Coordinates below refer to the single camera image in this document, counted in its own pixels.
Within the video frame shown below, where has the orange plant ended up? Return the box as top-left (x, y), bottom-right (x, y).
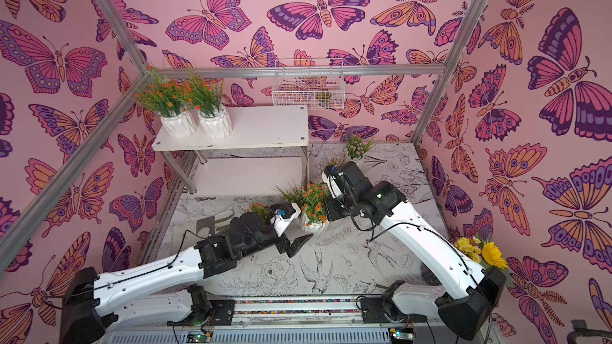
top-left (242, 202), bottom-right (272, 225)
top-left (135, 66), bottom-right (197, 139)
top-left (184, 73), bottom-right (234, 140)
top-left (300, 183), bottom-right (329, 234)

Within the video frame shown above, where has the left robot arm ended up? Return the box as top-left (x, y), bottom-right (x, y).
top-left (60, 213), bottom-right (311, 343)

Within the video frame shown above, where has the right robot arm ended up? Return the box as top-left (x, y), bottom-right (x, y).
top-left (322, 161), bottom-right (506, 341)

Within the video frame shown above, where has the white two-tier rack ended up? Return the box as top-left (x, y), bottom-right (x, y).
top-left (153, 105), bottom-right (309, 198)

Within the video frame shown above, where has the pink plant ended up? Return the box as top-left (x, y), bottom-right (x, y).
top-left (345, 135), bottom-right (373, 161)
top-left (327, 155), bottom-right (350, 167)
top-left (277, 186), bottom-right (305, 207)

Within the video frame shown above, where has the pink plant left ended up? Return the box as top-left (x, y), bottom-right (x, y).
top-left (277, 186), bottom-right (305, 207)

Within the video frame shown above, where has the pink plant far back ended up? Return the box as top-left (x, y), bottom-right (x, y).
top-left (345, 135), bottom-right (373, 161)

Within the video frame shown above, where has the yellow flower bouquet vase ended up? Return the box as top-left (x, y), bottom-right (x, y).
top-left (453, 235), bottom-right (514, 287)

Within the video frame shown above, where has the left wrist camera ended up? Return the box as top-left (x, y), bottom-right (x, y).
top-left (269, 202), bottom-right (301, 237)

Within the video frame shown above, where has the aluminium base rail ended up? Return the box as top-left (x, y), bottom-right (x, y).
top-left (95, 293), bottom-right (498, 344)

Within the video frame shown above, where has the white wire basket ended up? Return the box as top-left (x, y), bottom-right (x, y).
top-left (271, 57), bottom-right (346, 111)

